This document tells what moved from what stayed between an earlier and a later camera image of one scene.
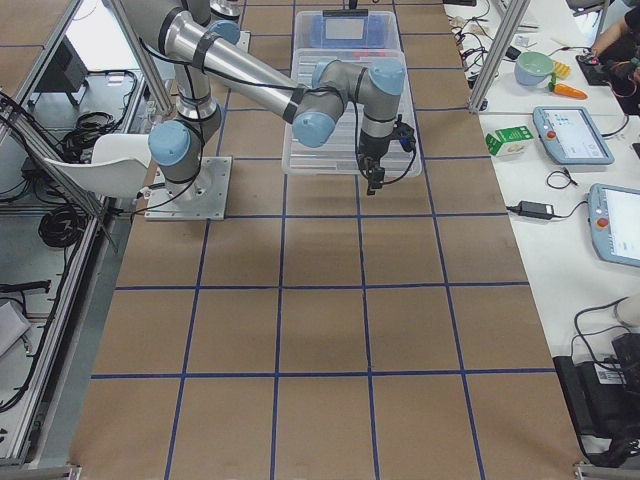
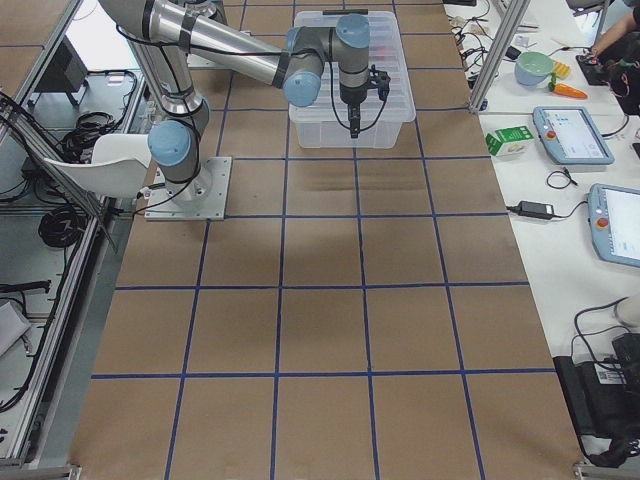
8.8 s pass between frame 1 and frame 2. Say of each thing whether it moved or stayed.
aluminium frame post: stayed
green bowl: stayed
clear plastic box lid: moved
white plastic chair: stayed
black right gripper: moved
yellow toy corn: stayed
